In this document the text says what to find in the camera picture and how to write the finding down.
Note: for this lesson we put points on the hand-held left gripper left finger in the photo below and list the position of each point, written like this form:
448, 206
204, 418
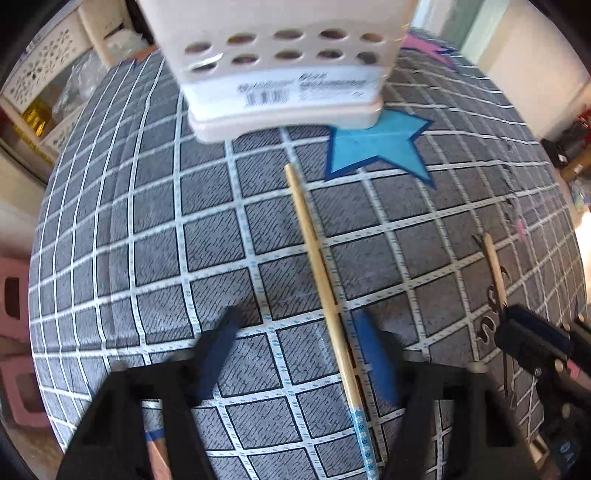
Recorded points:
217, 355

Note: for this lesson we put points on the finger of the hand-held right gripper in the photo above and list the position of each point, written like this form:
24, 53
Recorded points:
538, 334

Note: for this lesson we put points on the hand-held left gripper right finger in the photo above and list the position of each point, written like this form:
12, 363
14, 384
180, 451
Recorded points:
376, 360

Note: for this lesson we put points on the wooden chopstick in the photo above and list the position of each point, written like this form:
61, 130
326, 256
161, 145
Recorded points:
159, 457
318, 267
495, 272

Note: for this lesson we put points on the white plastic utensil holder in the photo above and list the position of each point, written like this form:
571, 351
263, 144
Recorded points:
277, 108

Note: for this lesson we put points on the grey plaid tablecloth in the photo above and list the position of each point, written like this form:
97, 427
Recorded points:
184, 230

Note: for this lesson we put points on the cardboard box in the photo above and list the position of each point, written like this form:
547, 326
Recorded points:
570, 152

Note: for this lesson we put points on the pink plastic stool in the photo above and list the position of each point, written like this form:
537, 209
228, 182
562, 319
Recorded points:
18, 341

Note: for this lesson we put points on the gold foil sheet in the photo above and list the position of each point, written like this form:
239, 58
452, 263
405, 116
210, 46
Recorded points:
33, 121

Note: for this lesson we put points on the crumpled clear plastic bag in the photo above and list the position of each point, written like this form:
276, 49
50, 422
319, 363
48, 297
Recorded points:
92, 69

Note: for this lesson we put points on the beige basket storage rack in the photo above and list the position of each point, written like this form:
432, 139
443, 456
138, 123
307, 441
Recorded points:
41, 69

